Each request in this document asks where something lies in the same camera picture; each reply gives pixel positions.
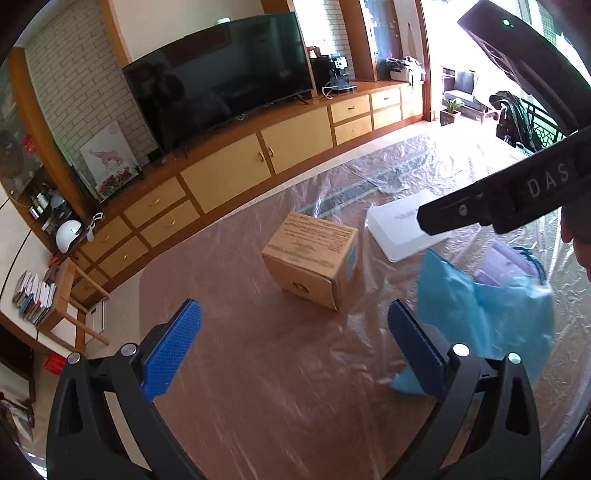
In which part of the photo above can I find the blue drawstring bag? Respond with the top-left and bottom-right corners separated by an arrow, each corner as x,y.
416,250 -> 555,384

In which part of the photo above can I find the lilac plastic basket cup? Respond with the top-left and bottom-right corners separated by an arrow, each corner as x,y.
473,239 -> 547,286

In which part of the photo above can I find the person's right hand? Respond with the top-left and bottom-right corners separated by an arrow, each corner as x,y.
561,208 -> 591,280

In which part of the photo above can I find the black stroller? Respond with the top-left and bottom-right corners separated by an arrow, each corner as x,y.
489,91 -> 544,152

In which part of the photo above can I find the potted plant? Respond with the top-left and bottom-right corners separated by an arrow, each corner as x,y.
440,98 -> 464,126

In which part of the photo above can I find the small wooden side table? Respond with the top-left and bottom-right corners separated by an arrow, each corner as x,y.
37,258 -> 111,353

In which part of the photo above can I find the white flat box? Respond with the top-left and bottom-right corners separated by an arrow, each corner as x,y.
367,190 -> 452,263

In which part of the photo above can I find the stack of books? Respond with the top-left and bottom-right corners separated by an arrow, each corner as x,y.
12,270 -> 56,327

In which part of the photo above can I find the brown cardboard box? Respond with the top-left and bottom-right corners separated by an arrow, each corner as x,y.
262,212 -> 359,311

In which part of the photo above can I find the white helmet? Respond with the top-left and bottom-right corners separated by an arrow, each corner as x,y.
55,220 -> 83,254

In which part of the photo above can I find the wooden tv cabinet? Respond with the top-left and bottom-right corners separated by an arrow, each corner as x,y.
72,82 -> 425,305

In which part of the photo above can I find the black coffee machine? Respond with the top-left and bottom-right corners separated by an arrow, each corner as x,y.
311,54 -> 356,98

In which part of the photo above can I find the framed animal picture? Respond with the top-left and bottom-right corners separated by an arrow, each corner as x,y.
80,120 -> 140,201

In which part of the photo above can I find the black television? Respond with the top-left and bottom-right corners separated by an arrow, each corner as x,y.
123,12 -> 312,154

